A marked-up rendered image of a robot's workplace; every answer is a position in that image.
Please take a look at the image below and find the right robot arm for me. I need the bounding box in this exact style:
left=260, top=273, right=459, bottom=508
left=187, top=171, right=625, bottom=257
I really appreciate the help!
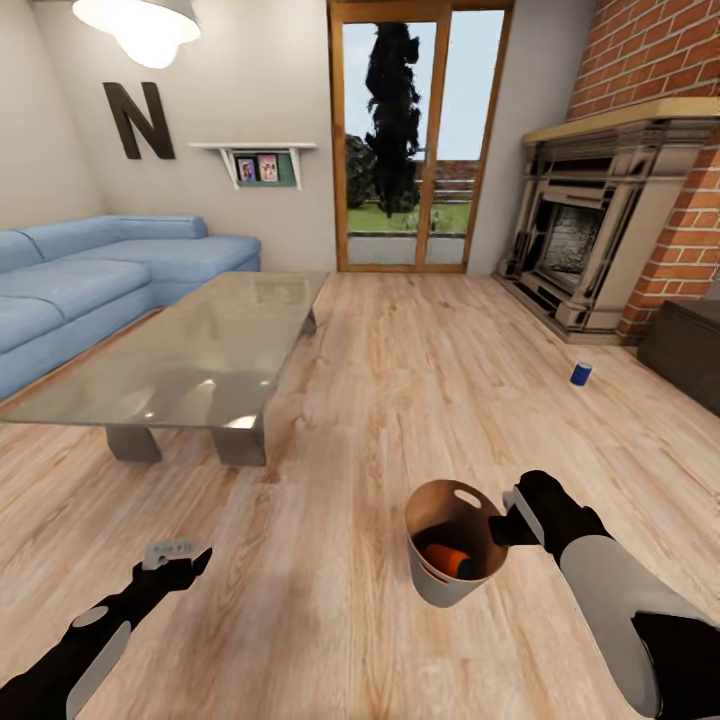
left=487, top=470, right=720, bottom=720

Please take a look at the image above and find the can of soda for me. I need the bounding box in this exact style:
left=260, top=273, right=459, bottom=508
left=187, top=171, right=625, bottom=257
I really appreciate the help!
left=423, top=543, right=477, bottom=581
left=571, top=363, right=591, bottom=386

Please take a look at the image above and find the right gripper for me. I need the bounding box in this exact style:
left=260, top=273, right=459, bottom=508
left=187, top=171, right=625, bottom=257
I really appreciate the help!
left=487, top=510, right=542, bottom=546

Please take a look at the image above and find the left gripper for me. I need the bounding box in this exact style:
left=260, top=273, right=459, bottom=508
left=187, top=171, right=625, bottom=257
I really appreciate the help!
left=131, top=547, right=213, bottom=610

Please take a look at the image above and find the trash can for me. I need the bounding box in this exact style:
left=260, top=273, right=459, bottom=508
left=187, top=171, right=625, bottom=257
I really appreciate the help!
left=405, top=479, right=510, bottom=608

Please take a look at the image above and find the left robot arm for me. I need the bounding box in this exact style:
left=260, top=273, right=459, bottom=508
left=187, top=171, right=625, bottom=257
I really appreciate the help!
left=0, top=539, right=213, bottom=720

